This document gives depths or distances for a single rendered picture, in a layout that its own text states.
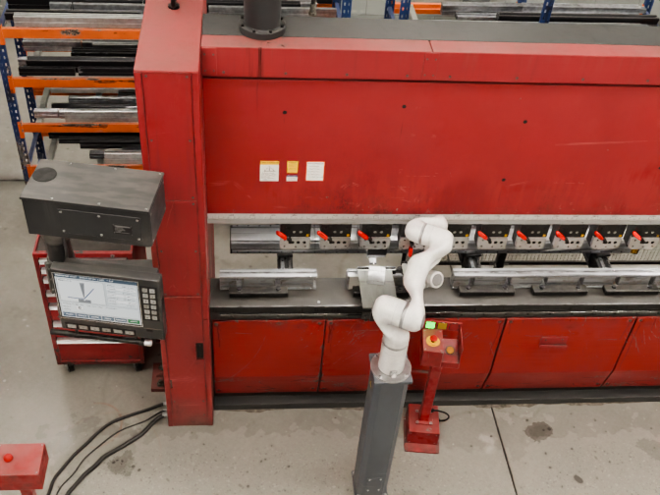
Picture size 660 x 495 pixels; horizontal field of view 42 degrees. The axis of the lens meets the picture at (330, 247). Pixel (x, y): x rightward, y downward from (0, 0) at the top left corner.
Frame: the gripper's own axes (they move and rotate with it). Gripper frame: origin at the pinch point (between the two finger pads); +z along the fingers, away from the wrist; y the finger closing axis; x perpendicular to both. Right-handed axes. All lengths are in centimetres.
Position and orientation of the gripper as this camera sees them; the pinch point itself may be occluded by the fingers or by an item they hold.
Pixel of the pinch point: (400, 269)
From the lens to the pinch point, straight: 446.4
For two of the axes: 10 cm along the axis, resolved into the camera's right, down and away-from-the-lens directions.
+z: -5.1, -1.4, 8.5
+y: -2.2, -9.3, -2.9
